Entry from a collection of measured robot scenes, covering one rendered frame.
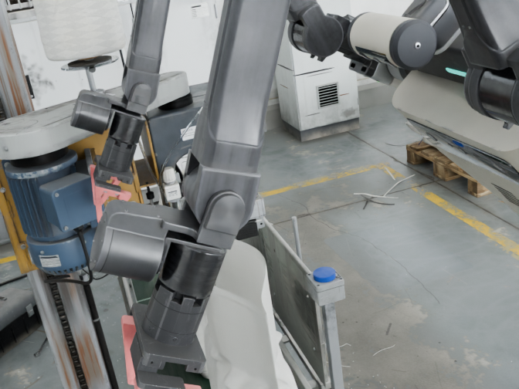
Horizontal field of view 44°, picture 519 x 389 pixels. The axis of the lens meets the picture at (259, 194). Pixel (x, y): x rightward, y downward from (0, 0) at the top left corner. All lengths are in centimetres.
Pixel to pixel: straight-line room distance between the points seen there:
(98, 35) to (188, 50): 304
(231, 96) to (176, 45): 375
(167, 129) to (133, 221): 97
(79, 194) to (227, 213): 77
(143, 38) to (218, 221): 63
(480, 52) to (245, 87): 26
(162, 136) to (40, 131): 35
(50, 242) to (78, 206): 14
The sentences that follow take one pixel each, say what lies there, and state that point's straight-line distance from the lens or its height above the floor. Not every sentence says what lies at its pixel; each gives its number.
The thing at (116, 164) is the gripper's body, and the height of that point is 136.
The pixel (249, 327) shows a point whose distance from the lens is 131.
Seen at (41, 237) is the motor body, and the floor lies 118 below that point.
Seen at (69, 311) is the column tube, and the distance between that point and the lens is 179.
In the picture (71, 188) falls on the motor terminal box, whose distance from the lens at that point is 132.
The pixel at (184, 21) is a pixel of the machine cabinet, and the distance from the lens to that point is 432.
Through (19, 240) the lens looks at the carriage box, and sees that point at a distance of 164.
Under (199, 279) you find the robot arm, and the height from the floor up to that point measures 141.
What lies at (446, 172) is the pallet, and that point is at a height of 6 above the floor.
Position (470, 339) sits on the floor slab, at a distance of 291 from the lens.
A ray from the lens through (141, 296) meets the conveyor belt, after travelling 274.
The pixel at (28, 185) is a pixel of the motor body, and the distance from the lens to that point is 139.
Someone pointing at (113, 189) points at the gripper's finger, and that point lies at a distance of 117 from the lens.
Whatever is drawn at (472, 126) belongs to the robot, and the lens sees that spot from 103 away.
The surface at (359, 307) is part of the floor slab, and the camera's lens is 312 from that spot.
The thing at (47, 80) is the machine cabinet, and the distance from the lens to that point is 429.
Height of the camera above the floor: 171
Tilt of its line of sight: 22 degrees down
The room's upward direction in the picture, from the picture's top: 9 degrees counter-clockwise
